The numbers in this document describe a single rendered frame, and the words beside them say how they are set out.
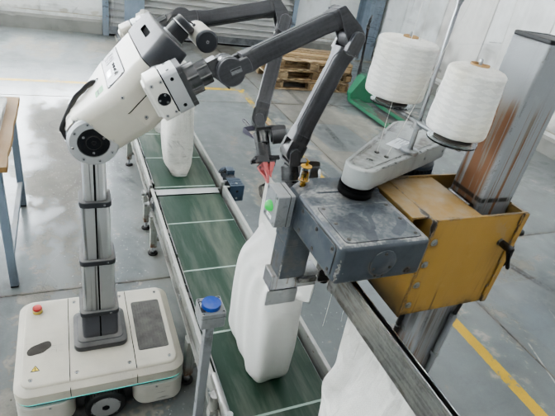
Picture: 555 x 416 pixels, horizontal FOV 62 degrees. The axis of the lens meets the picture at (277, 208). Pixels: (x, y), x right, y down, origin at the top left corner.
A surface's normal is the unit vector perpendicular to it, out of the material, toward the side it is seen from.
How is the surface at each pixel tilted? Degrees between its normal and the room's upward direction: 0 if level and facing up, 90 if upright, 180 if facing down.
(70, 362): 0
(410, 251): 90
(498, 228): 90
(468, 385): 0
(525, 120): 90
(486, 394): 0
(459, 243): 90
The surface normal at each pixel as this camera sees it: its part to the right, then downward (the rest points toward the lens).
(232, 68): 0.33, 0.43
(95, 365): 0.16, -0.85
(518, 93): -0.92, 0.06
